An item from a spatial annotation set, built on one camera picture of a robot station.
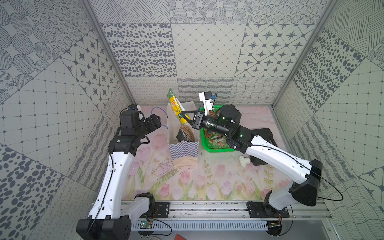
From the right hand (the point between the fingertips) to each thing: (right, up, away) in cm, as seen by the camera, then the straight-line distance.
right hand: (180, 115), depth 60 cm
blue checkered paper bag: (-1, -21, +20) cm, 29 cm away
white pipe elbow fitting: (+35, -27, +28) cm, 52 cm away
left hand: (-16, -1, +12) cm, 20 cm away
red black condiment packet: (0, -11, +27) cm, 29 cm away
